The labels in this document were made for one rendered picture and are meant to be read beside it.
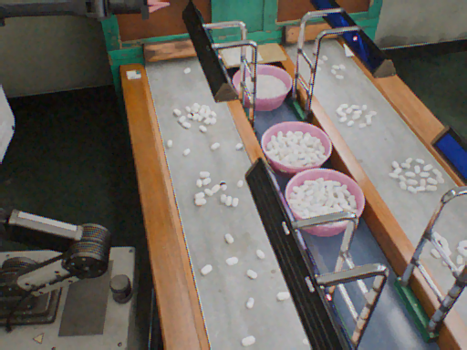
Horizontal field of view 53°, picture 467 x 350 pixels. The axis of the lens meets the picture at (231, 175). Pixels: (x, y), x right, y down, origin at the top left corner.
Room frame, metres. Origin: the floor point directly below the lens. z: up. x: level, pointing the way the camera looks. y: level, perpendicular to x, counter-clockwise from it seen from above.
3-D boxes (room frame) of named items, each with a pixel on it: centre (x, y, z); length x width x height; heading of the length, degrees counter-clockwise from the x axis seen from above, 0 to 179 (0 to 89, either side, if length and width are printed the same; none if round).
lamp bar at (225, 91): (1.54, 0.09, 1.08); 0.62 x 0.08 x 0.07; 14
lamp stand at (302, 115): (1.65, -0.38, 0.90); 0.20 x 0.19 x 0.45; 14
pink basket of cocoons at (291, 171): (1.34, -0.25, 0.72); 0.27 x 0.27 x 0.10
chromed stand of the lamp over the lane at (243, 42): (1.55, 0.01, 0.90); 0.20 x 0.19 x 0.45; 14
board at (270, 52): (1.98, -0.08, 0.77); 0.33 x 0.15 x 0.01; 104
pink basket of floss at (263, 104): (1.77, -0.14, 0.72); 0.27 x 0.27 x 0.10
